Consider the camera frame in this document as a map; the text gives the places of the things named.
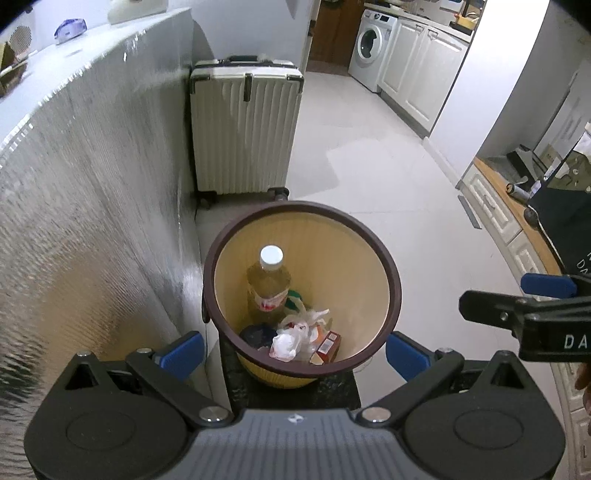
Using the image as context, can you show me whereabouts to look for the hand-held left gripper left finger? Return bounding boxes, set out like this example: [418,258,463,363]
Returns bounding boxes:
[58,331,234,428]

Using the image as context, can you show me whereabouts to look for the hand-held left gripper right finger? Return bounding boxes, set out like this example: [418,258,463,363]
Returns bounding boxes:
[358,331,539,426]

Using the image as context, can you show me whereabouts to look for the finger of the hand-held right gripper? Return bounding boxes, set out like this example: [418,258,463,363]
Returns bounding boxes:
[459,290,533,331]
[521,273,591,301]

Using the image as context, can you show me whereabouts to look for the white orange plastic bag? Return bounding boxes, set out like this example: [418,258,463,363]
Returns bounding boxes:
[276,308,332,363]

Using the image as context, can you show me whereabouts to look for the brown rimmed yellow bin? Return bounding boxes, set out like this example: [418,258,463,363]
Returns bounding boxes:
[202,200,402,391]

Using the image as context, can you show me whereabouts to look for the person's right hand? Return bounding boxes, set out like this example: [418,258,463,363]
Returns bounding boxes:
[575,364,591,416]

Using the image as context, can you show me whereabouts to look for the black tote bag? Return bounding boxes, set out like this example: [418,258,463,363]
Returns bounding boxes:
[523,154,591,278]

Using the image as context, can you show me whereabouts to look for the dark blue round lid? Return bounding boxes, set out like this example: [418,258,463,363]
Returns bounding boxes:
[239,324,278,352]

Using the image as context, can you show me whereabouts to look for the small orange brown box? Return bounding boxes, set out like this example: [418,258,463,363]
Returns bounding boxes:
[308,323,343,366]

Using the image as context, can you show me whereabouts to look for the dark stone stand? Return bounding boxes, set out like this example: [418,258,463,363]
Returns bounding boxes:
[220,334,362,412]

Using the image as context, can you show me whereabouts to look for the white cabinet with wooden top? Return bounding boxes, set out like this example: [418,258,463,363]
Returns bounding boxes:
[456,156,591,480]

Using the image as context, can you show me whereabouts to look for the crumpled white tissue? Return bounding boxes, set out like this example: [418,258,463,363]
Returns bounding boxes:
[269,331,300,361]

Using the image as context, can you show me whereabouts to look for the plastic bottle with white cap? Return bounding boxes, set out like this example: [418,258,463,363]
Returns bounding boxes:
[246,246,293,326]

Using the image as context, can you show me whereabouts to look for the green wrapper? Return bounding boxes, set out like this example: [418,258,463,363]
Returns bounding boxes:
[283,289,308,315]

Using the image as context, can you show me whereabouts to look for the silver foil covered counter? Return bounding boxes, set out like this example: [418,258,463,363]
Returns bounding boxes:
[0,6,207,480]

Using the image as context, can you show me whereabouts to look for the cream hard shell suitcase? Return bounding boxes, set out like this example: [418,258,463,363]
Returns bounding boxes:
[189,54,305,209]

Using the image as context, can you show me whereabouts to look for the white kitchen cabinets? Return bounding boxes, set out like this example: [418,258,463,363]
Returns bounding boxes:
[378,13,472,138]

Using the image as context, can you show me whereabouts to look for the white washing machine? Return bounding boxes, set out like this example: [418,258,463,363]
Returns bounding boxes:
[348,8,399,93]

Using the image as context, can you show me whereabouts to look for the brown wooden door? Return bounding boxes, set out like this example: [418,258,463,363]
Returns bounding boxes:
[307,0,366,77]

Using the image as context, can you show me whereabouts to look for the yellowish box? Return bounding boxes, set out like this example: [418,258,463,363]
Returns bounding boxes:
[0,41,29,99]

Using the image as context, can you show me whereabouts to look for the round white mesh object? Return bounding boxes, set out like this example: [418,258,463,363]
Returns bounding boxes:
[8,25,33,54]

